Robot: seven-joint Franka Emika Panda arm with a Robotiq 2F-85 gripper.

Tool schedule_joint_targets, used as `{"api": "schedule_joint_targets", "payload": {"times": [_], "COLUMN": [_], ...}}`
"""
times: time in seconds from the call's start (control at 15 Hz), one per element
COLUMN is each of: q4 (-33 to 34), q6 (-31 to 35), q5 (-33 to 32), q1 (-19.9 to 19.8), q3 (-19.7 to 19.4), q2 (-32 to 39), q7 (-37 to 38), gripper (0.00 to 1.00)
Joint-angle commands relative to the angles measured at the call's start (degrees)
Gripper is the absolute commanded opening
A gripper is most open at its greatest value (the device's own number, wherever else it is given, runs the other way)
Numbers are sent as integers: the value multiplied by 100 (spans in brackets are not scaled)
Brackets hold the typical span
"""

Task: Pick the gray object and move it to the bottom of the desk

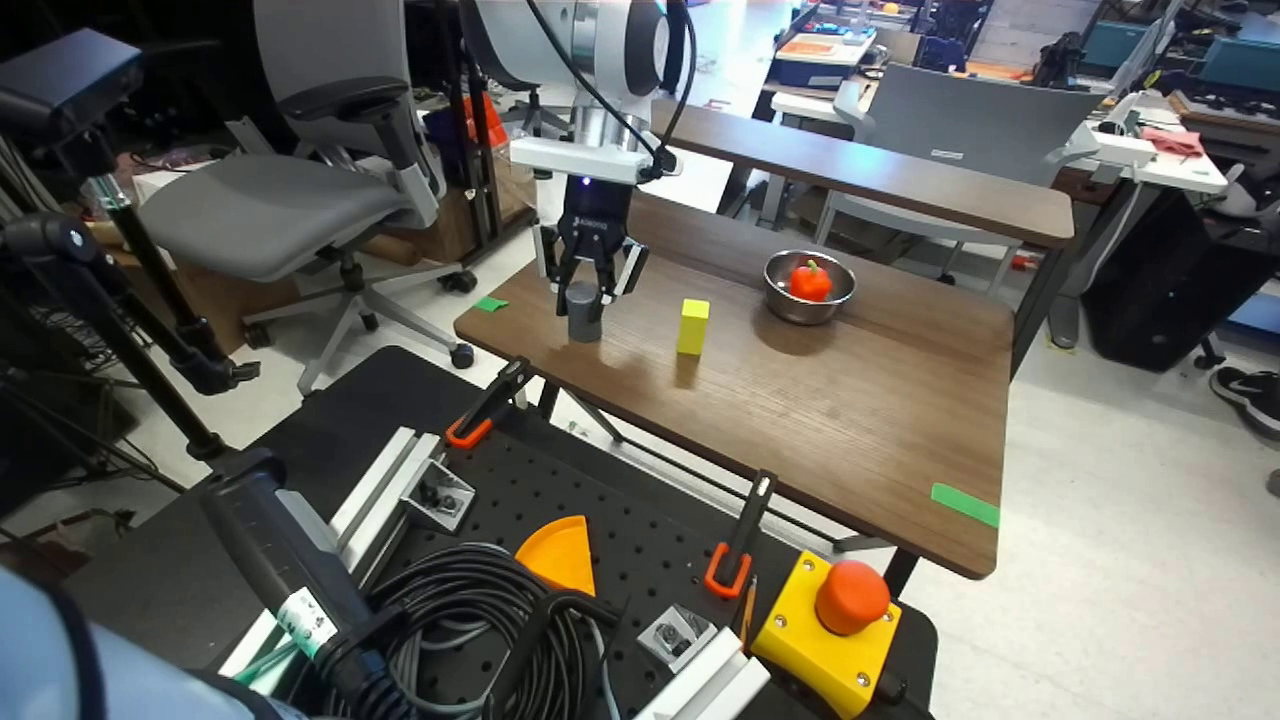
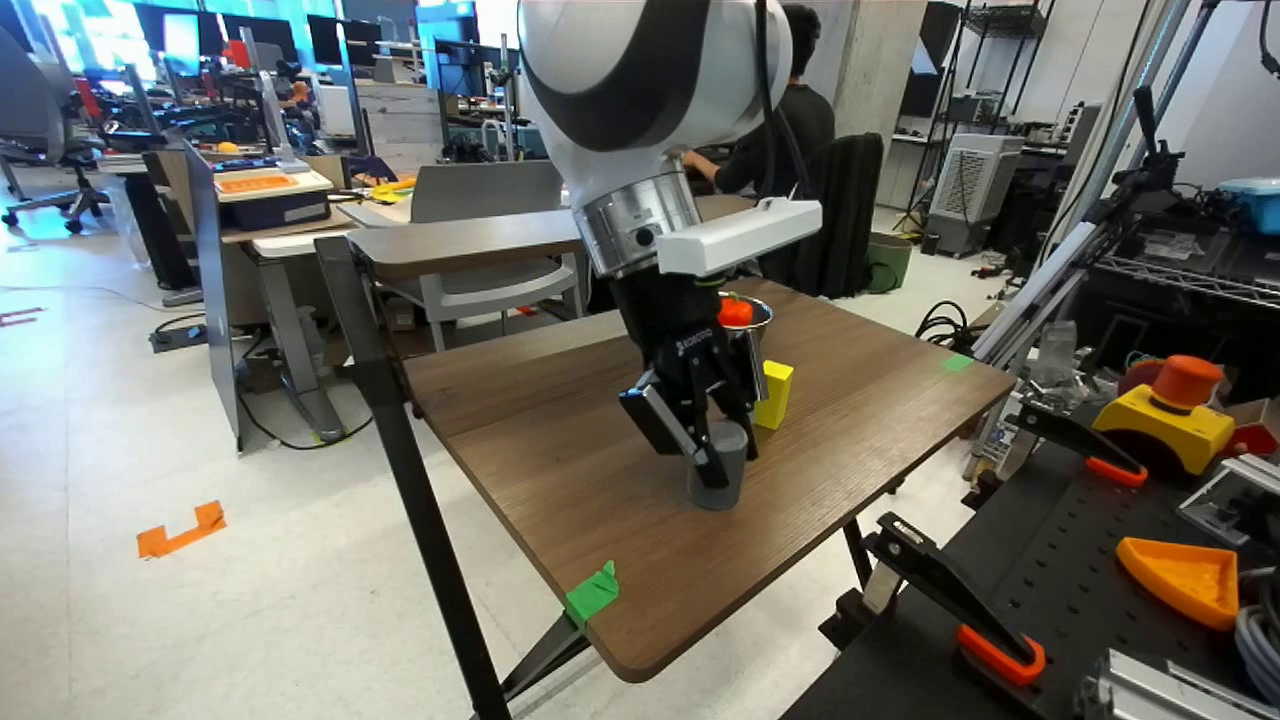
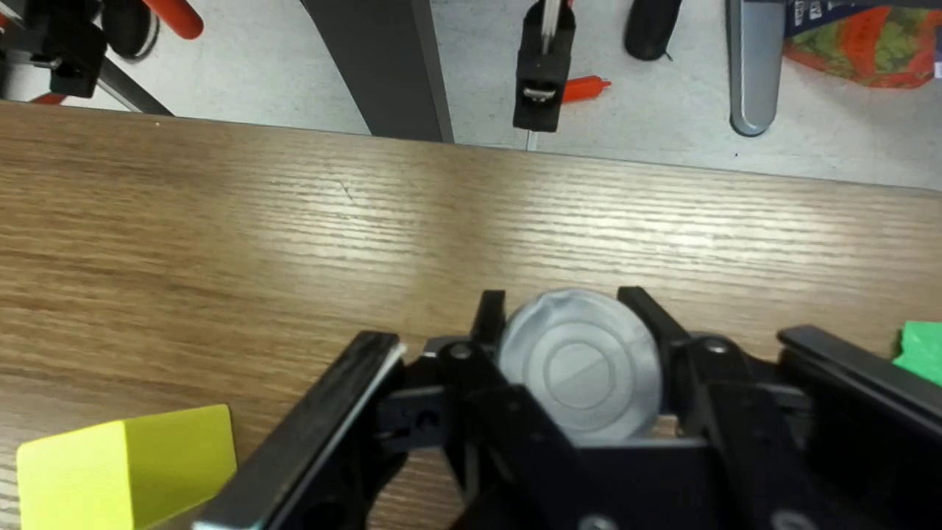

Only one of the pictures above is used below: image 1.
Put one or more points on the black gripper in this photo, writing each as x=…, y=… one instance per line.
x=593, y=218

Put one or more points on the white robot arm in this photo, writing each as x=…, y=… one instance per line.
x=585, y=52

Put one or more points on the brown wooden desk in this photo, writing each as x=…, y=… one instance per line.
x=826, y=403

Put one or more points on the light blue blurred object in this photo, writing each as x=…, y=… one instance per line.
x=66, y=665

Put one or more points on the small green tape square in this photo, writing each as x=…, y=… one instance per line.
x=489, y=306

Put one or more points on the yellow block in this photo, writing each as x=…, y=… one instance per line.
x=695, y=324

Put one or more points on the orange black clamp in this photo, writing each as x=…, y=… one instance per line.
x=483, y=414
x=734, y=560

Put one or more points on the metal bowl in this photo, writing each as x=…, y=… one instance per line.
x=781, y=302

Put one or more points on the orange fruit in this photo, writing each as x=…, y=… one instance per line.
x=808, y=280

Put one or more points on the black perforated base board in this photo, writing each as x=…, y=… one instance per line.
x=643, y=526

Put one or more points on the orange wedge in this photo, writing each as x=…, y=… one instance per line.
x=563, y=552

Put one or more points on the gray office chair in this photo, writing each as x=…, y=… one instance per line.
x=253, y=213

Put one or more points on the dark blue gray block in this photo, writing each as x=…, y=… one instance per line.
x=285, y=542

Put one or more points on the yellow emergency stop box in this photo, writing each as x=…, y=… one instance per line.
x=820, y=637

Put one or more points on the gray partition panel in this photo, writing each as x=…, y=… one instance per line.
x=981, y=120

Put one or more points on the green tape strip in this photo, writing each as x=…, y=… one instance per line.
x=967, y=505

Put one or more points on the black tripod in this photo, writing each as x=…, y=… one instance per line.
x=135, y=340

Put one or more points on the black bag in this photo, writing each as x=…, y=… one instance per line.
x=1152, y=285

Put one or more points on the dark gray box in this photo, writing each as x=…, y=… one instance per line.
x=63, y=78

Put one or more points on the white cluttered table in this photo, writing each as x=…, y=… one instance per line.
x=1152, y=152

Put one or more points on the black shoe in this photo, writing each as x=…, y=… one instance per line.
x=1244, y=397

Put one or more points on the metal bracket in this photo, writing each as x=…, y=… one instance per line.
x=437, y=498
x=679, y=637

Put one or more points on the long aluminium rail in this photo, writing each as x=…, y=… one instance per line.
x=380, y=492

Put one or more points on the short aluminium rail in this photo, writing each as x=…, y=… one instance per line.
x=707, y=680

